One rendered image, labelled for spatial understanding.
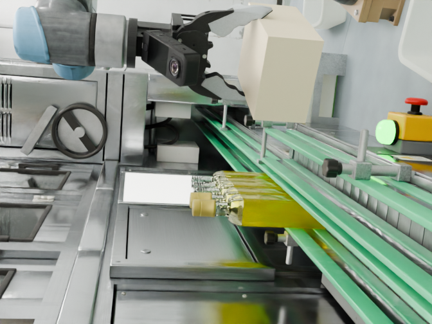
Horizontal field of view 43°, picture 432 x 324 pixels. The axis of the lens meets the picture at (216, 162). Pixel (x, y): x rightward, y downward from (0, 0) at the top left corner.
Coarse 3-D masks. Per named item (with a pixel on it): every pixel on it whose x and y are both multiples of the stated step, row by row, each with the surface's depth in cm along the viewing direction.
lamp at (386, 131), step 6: (384, 120) 98; (390, 120) 98; (378, 126) 99; (384, 126) 97; (390, 126) 97; (396, 126) 97; (378, 132) 98; (384, 132) 97; (390, 132) 96; (396, 132) 97; (378, 138) 99; (384, 138) 97; (390, 138) 97; (396, 138) 97; (390, 144) 98
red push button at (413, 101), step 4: (404, 100) 99; (408, 100) 97; (412, 100) 97; (416, 100) 97; (420, 100) 96; (424, 100) 97; (412, 104) 98; (416, 104) 97; (420, 104) 96; (424, 104) 97; (412, 108) 98; (416, 108) 98
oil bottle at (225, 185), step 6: (222, 186) 120; (228, 186) 120; (234, 186) 119; (240, 186) 120; (246, 186) 120; (252, 186) 120; (258, 186) 120; (264, 186) 121; (270, 186) 121; (276, 186) 121; (222, 192) 120
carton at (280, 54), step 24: (264, 24) 74; (288, 24) 76; (264, 48) 72; (288, 48) 71; (312, 48) 72; (240, 72) 87; (264, 72) 73; (288, 72) 73; (312, 72) 73; (264, 96) 75; (288, 96) 75; (264, 120) 76; (288, 120) 77
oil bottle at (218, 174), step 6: (216, 174) 132; (222, 174) 131; (228, 174) 131; (234, 174) 132; (240, 174) 132; (246, 174) 133; (252, 174) 133; (258, 174) 134; (264, 174) 135; (216, 180) 131
